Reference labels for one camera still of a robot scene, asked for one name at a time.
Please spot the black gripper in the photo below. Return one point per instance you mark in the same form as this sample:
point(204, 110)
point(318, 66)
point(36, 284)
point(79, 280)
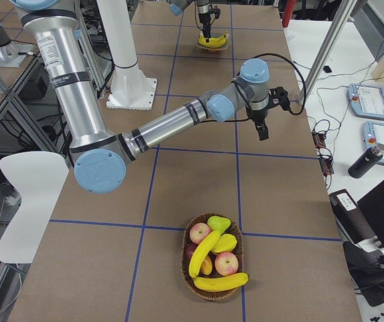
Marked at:
point(204, 14)
point(258, 116)

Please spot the yellow banana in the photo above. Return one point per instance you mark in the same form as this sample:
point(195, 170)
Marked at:
point(201, 39)
point(216, 42)
point(221, 284)
point(201, 252)

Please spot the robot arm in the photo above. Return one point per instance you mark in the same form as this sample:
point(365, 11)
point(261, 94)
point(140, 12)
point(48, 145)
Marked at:
point(179, 6)
point(99, 149)

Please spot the grey square plate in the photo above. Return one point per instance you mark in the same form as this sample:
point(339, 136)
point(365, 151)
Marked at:
point(214, 50)

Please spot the woven fruit basket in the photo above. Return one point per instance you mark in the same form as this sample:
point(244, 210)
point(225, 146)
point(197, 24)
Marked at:
point(238, 251)

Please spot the red cylinder object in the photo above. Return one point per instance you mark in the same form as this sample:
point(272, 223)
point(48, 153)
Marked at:
point(288, 11)

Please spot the small black puck device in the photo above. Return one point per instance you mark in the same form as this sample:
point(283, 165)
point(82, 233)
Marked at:
point(327, 69)

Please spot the green pear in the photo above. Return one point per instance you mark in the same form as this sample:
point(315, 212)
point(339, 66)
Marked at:
point(217, 223)

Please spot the black water bottle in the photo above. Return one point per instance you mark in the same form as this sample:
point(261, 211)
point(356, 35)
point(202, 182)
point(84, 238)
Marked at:
point(366, 161)

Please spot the far teach pendant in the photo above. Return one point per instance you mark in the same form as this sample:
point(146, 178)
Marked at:
point(366, 101)

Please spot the yellow mango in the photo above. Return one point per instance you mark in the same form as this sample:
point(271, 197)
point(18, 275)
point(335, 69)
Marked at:
point(226, 243)

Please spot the black label printer box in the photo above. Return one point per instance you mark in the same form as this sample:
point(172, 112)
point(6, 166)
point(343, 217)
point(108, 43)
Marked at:
point(350, 216)

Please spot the dark red apple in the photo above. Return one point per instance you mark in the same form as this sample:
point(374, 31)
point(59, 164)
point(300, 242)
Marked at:
point(190, 249)

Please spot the small orange fruit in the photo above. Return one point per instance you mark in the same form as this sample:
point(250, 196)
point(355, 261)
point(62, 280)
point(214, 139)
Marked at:
point(206, 266)

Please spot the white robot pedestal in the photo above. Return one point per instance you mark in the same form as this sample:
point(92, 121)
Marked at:
point(130, 88)

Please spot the aluminium frame post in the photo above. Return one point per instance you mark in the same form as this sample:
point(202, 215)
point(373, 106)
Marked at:
point(335, 29)

